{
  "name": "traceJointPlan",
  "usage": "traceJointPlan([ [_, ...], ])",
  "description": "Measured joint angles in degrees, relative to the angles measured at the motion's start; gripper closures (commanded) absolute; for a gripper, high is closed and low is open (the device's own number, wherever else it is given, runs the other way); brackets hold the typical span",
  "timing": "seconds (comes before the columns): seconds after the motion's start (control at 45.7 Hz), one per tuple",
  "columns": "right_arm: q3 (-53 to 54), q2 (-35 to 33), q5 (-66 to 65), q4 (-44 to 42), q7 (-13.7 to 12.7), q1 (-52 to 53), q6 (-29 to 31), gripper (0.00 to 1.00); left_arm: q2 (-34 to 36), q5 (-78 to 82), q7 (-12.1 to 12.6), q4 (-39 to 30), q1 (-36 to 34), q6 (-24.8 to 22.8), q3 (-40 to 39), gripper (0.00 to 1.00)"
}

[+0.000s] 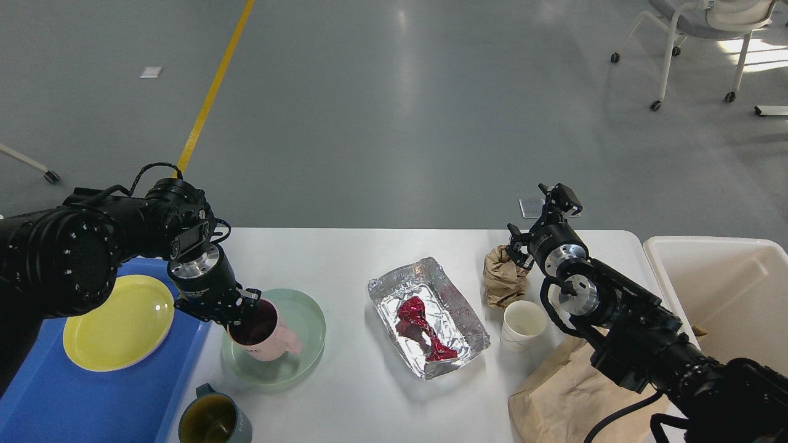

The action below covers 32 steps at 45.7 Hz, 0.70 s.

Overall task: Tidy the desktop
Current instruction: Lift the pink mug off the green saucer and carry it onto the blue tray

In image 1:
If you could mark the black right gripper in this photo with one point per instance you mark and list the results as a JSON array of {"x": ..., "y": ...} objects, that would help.
[{"x": 554, "y": 245}]

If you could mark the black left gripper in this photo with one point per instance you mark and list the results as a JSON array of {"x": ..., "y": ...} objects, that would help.
[{"x": 208, "y": 290}]

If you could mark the pink mug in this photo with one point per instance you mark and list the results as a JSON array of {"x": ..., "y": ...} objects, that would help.
[{"x": 264, "y": 334}]

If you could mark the dark teal mug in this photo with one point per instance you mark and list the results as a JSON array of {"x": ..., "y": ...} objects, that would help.
[{"x": 213, "y": 417}]

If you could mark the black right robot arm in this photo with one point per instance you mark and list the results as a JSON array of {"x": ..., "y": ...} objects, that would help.
[{"x": 636, "y": 341}]

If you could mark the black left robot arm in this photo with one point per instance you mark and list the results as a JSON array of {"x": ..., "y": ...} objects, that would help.
[{"x": 63, "y": 262}]

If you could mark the grey floor plate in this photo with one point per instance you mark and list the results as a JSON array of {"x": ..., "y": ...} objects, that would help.
[{"x": 532, "y": 208}]

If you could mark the light green plate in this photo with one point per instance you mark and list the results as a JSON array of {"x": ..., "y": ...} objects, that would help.
[{"x": 305, "y": 318}]

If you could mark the crumpled brown paper ball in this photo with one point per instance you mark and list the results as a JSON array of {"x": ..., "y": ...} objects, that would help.
[{"x": 504, "y": 281}]

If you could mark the white paper cup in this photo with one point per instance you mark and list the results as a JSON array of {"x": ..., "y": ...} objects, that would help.
[{"x": 523, "y": 322}]

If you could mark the yellow plate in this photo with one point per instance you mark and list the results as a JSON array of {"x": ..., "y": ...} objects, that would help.
[{"x": 127, "y": 328}]

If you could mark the aluminium foil tray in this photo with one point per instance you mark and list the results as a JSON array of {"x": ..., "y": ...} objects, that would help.
[{"x": 447, "y": 311}]

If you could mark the red crumpled wrapper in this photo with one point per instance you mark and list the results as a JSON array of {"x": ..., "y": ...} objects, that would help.
[{"x": 412, "y": 324}]

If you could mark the flat brown paper bag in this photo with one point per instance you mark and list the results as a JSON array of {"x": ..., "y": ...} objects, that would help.
[{"x": 566, "y": 397}]

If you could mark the blue plastic tray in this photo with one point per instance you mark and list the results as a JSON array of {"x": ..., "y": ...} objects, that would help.
[{"x": 53, "y": 400}]

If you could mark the white plastic bin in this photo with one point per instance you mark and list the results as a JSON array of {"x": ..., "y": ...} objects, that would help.
[{"x": 734, "y": 290}]

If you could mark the white bar on floor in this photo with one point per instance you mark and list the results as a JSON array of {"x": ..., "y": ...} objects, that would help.
[{"x": 777, "y": 111}]

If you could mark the white office chair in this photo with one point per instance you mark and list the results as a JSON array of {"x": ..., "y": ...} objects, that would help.
[{"x": 707, "y": 20}]

